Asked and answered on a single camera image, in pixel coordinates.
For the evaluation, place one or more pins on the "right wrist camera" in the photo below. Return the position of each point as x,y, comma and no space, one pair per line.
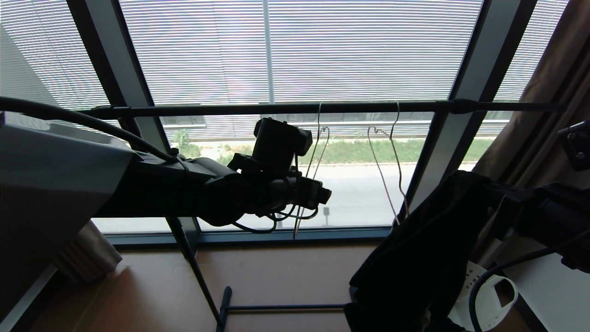
578,145

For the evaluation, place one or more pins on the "black shorts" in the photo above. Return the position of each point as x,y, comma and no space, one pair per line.
424,253

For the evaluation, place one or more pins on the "black clothes rack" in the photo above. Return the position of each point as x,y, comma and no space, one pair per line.
230,109

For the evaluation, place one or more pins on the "white laundry basket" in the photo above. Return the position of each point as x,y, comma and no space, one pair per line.
488,295

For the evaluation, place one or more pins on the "pink clothes hanger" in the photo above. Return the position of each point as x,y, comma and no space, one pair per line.
319,124
397,161

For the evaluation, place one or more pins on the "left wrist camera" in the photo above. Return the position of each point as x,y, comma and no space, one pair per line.
279,143

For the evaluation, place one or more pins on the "window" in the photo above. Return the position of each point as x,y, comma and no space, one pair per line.
115,69

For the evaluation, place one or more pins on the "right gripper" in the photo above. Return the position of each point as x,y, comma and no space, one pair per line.
562,212

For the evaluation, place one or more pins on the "brown curtain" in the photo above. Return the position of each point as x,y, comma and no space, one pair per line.
553,69
92,258

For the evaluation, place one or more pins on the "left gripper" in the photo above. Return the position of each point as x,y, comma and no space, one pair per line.
295,196

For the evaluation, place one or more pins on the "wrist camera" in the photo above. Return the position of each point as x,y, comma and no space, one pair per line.
578,145
279,143

